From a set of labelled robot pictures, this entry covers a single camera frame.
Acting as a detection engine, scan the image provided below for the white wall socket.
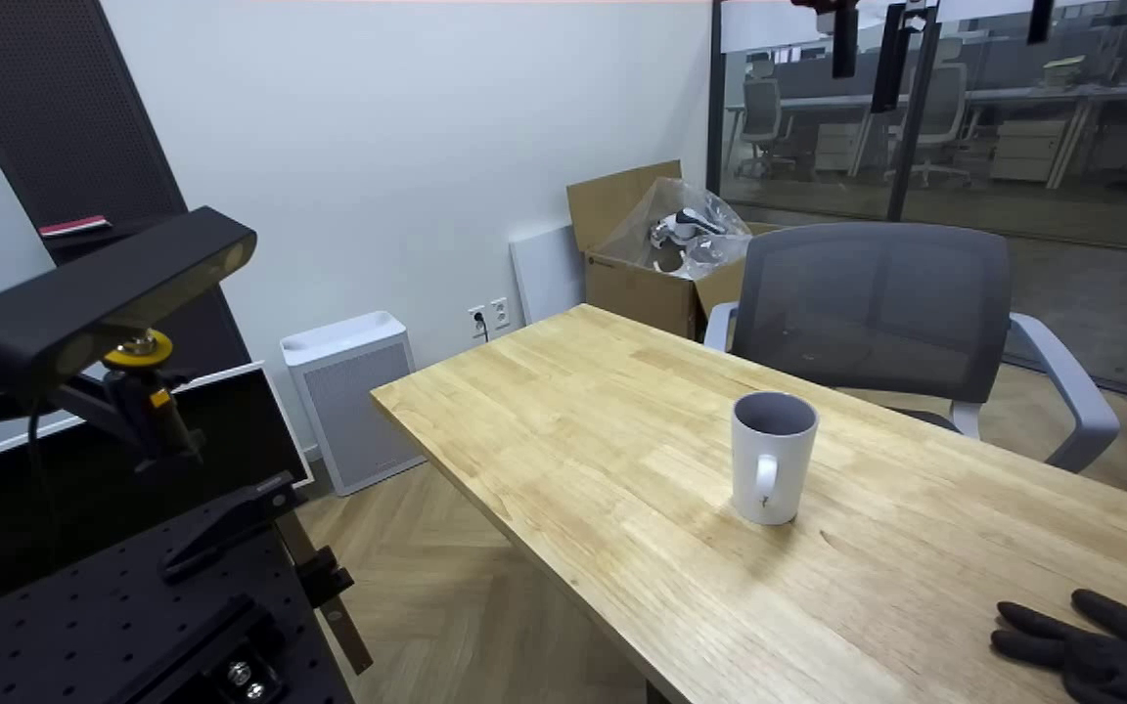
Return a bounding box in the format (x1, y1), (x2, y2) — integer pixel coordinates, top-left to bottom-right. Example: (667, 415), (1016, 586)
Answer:
(467, 294), (515, 342)

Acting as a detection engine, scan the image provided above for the crumpled clear plastic wrap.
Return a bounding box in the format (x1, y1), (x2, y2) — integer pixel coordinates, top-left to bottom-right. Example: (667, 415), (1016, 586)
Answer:
(645, 182), (754, 282)

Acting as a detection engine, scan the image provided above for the black optical breadboard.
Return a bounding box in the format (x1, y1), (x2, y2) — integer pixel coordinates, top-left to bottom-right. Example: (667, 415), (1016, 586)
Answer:
(0, 502), (361, 704)

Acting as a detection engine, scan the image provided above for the black slanted board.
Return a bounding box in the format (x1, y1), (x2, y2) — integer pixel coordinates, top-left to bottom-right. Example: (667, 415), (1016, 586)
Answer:
(0, 0), (253, 384)

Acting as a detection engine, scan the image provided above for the black vertical pole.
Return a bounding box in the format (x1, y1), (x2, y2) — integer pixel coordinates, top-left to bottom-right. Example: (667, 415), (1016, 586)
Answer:
(870, 0), (945, 229)

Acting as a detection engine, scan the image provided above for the white ceramic mug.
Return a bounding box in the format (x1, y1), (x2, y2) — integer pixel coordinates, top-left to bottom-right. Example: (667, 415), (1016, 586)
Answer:
(726, 386), (821, 531)

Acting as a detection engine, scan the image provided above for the brown cardboard box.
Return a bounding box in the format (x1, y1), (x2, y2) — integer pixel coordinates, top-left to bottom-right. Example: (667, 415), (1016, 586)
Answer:
(564, 156), (754, 346)

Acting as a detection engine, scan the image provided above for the white leaning board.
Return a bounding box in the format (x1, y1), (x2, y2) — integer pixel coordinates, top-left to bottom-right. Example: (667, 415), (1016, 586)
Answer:
(504, 219), (592, 328)

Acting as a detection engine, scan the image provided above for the grey office chair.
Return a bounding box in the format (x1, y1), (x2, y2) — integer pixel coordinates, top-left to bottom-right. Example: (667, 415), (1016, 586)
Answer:
(700, 219), (1124, 478)

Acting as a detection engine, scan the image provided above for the black work glove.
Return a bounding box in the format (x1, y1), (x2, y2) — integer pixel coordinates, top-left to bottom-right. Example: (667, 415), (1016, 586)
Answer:
(986, 586), (1127, 704)

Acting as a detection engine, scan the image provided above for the white air purifier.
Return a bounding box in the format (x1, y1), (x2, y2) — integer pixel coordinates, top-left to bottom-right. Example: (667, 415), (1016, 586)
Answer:
(276, 311), (427, 502)

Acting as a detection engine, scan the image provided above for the black clamp bracket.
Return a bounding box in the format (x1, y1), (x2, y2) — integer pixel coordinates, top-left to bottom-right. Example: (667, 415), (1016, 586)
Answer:
(163, 470), (379, 681)

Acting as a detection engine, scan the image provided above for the black stereo camera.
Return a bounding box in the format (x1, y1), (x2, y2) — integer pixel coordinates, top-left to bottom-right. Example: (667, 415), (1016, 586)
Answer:
(0, 204), (260, 408)

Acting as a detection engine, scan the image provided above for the camera mount with yellow ring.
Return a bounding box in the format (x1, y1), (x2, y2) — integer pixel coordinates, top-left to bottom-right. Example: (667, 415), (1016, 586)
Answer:
(27, 325), (207, 465)

